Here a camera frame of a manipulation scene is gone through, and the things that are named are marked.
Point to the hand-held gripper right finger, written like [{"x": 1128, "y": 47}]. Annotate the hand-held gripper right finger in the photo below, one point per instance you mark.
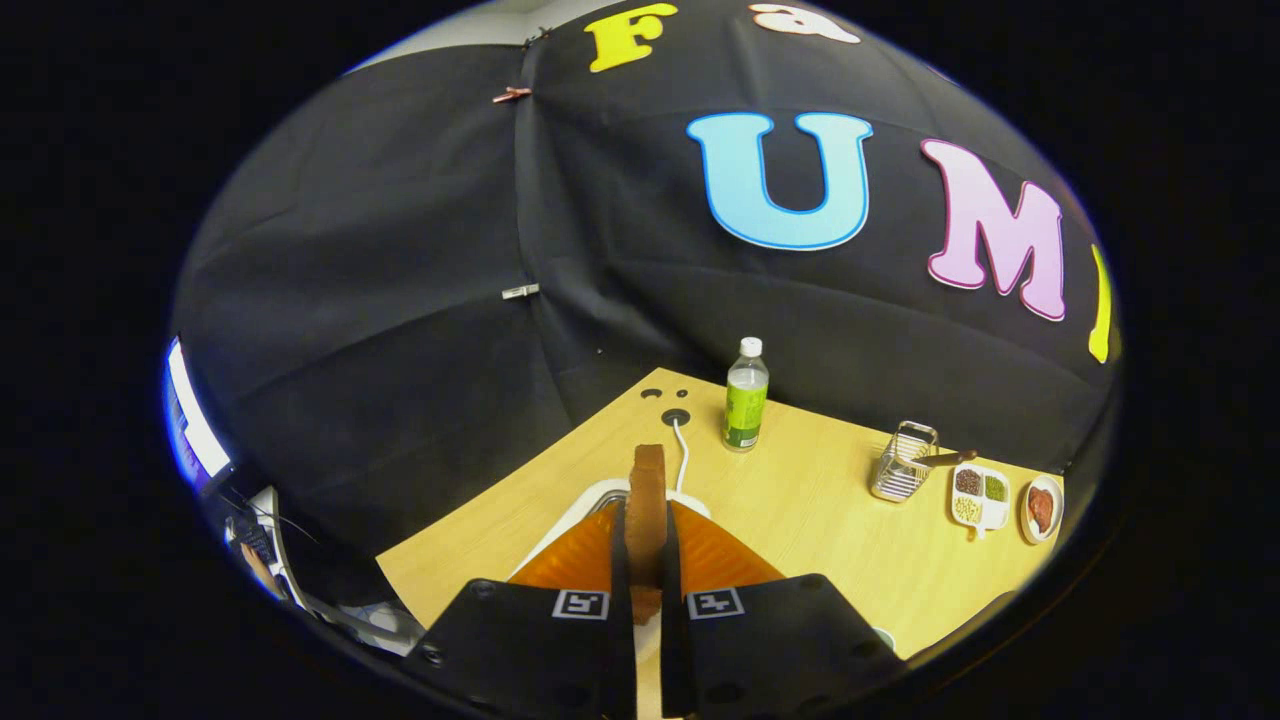
[{"x": 670, "y": 570}]

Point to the red backdrop clip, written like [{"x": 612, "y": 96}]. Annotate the red backdrop clip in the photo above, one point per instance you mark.
[{"x": 511, "y": 94}]

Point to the silver backdrop clip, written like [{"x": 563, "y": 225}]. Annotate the silver backdrop clip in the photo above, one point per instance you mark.
[{"x": 520, "y": 291}]

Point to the white plate with meat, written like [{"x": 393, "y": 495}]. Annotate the white plate with meat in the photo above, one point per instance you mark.
[{"x": 1057, "y": 500}]

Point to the pale soybean pile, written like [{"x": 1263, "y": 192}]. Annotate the pale soybean pile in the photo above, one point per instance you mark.
[{"x": 966, "y": 510}]

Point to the black binder clip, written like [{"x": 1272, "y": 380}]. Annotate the black binder clip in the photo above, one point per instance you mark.
[{"x": 540, "y": 35}]

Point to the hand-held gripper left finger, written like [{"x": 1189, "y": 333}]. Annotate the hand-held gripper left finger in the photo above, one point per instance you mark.
[{"x": 620, "y": 560}]

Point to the dark red bean pile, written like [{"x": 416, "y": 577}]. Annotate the dark red bean pile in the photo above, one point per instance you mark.
[{"x": 968, "y": 482}]

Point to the toast bread slice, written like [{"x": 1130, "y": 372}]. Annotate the toast bread slice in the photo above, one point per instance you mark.
[{"x": 648, "y": 520}]

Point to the white toaster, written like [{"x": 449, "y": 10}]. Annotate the white toaster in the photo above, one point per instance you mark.
[{"x": 612, "y": 492}]

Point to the green label water bottle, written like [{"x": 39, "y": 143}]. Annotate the green label water bottle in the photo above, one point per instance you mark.
[{"x": 745, "y": 410}]

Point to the green bean pile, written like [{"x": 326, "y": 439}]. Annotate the green bean pile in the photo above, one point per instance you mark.
[{"x": 995, "y": 488}]

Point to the black backdrop cloth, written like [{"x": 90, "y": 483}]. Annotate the black backdrop cloth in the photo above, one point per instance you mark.
[{"x": 400, "y": 300}]

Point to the brown meat slice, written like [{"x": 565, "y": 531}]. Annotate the brown meat slice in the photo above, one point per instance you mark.
[{"x": 1040, "y": 508}]

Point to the white divided dish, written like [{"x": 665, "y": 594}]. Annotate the white divided dish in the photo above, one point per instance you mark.
[{"x": 983, "y": 522}]

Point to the computer monitor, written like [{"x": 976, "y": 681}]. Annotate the computer monitor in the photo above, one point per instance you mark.
[{"x": 195, "y": 425}]

